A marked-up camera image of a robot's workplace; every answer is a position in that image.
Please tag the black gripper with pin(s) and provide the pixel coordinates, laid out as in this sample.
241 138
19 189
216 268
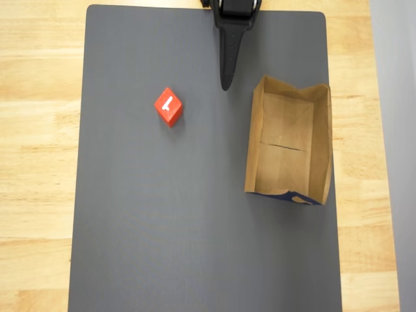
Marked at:
230 36

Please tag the red cube with white mark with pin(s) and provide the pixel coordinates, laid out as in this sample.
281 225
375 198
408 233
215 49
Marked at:
173 117

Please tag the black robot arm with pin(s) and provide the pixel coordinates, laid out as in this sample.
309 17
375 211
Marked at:
204 3

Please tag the brown paper bag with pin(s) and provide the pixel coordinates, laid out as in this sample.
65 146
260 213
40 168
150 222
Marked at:
286 169

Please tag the grey rubber mat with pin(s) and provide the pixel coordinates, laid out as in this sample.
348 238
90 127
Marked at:
195 211

